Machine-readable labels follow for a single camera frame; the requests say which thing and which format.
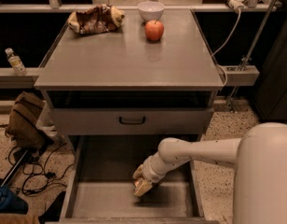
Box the brown chip bag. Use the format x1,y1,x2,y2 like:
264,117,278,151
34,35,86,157
67,4,125,35

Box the clear plastic water bottle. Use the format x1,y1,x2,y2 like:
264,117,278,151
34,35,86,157
5,48,27,76

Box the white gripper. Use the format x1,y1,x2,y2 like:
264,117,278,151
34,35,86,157
132,158,165,197

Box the white power cable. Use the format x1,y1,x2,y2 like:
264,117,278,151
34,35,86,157
211,7,242,87

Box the white bowl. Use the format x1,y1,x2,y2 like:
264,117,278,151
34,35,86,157
138,1,165,21

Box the grey drawer cabinet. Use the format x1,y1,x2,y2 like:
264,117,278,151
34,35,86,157
34,8,226,224

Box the open grey middle drawer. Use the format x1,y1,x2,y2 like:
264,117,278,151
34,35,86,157
60,135,219,224

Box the red apple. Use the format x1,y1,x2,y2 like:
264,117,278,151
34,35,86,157
144,21,164,41

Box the brown backpack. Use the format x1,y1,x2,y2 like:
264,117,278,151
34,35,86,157
6,91,52,149

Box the closed grey top drawer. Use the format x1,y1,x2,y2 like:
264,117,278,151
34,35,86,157
50,108,213,135

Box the white power adapter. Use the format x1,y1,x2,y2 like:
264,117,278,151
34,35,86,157
219,0,248,15

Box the black floor cables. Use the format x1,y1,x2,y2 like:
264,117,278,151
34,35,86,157
7,142,75,196

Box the metal tripod pole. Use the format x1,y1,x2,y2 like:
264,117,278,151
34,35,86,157
225,0,278,112

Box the black drawer handle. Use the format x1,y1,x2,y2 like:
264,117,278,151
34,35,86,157
118,117,146,125

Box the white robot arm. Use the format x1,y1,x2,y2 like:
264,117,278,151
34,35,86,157
133,122,287,224

